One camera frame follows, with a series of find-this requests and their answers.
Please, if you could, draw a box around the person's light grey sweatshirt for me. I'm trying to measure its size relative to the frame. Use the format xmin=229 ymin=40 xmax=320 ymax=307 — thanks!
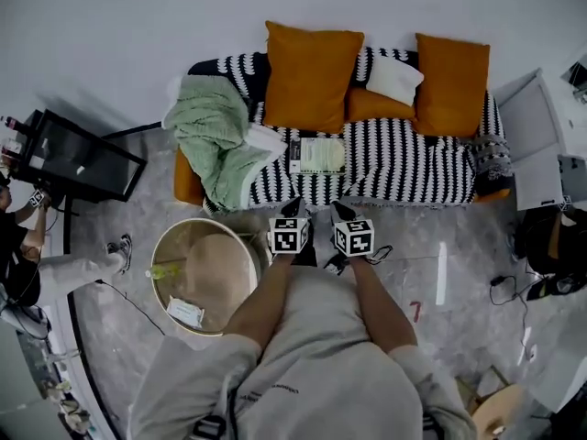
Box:
xmin=129 ymin=263 xmax=478 ymax=440

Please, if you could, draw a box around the white side table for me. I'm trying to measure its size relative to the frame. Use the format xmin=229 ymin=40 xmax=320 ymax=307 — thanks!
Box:
xmin=493 ymin=66 xmax=587 ymax=213

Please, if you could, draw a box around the black looped cord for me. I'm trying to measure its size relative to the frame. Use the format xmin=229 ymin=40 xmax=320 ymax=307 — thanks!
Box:
xmin=366 ymin=244 xmax=394 ymax=266

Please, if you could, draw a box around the green knitted blanket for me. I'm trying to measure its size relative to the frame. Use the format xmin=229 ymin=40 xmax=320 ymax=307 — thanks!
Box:
xmin=162 ymin=74 xmax=288 ymax=213

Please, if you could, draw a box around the white cushion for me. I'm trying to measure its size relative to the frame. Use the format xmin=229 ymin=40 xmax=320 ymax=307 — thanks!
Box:
xmin=365 ymin=55 xmax=426 ymax=108

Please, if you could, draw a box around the green magazine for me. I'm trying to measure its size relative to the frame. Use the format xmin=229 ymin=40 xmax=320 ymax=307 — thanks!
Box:
xmin=288 ymin=137 xmax=347 ymax=176

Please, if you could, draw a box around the person's left forearm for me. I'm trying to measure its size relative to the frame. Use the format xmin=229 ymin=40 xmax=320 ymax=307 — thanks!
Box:
xmin=223 ymin=252 xmax=294 ymax=338

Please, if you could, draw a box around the round wooden stool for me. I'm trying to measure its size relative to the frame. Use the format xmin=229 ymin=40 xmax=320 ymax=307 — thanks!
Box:
xmin=456 ymin=364 xmax=526 ymax=440

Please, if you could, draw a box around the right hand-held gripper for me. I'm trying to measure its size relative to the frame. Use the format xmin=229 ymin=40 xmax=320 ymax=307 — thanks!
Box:
xmin=330 ymin=200 xmax=376 ymax=260

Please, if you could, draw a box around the white tissue packet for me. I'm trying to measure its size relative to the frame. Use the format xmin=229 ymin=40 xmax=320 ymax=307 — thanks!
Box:
xmin=165 ymin=294 xmax=205 ymax=330

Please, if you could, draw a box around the green drink bottle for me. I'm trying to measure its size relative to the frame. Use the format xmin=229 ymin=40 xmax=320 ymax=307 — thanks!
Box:
xmin=144 ymin=263 xmax=183 ymax=281

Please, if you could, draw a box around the black backpack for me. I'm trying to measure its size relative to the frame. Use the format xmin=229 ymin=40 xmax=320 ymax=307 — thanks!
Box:
xmin=513 ymin=206 xmax=587 ymax=295

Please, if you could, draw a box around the orange sofa with striped cover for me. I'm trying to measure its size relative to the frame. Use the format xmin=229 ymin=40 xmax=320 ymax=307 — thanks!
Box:
xmin=187 ymin=48 xmax=508 ymax=215

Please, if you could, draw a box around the person's right forearm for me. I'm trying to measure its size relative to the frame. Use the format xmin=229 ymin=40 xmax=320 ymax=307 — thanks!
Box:
xmin=350 ymin=255 xmax=418 ymax=355

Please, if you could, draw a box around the long black floor cable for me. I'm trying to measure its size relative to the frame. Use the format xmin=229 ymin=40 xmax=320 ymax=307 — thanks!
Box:
xmin=94 ymin=279 xmax=167 ymax=337

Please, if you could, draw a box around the round wooden coffee table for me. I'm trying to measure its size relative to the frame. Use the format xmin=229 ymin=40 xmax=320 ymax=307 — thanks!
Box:
xmin=150 ymin=217 xmax=271 ymax=337

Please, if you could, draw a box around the black glass cabinet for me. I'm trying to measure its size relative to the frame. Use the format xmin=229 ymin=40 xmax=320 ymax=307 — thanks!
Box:
xmin=16 ymin=107 xmax=149 ymax=256

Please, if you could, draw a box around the white long ledge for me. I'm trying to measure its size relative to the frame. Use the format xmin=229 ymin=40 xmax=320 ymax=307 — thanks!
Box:
xmin=40 ymin=291 xmax=120 ymax=440

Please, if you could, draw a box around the dark patterned knit cushion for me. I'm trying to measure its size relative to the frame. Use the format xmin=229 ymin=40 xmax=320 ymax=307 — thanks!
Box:
xmin=474 ymin=135 xmax=515 ymax=196

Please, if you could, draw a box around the person's right black white shoe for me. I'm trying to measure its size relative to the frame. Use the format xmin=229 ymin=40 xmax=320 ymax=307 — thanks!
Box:
xmin=323 ymin=253 xmax=349 ymax=277

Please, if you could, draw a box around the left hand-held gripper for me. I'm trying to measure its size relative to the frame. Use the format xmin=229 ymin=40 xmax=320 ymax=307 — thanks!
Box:
xmin=267 ymin=196 xmax=312 ymax=255

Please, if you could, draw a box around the large orange cushion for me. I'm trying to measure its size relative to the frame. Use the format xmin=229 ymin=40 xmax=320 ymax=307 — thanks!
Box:
xmin=263 ymin=19 xmax=366 ymax=136

